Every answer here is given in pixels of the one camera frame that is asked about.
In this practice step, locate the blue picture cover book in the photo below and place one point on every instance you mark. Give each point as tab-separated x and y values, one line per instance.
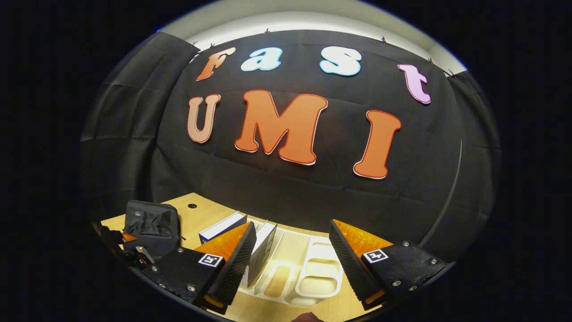
223	227

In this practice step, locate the black schoolbag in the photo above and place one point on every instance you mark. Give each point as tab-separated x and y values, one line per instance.
152	223

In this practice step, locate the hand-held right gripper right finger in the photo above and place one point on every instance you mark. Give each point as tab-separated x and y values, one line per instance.
351	268

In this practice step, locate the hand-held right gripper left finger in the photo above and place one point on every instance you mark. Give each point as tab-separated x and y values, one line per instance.
239	264

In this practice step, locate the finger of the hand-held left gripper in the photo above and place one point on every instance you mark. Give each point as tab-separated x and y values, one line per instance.
114	235

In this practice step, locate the white bookshelf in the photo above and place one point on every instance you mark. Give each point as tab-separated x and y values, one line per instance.
319	273

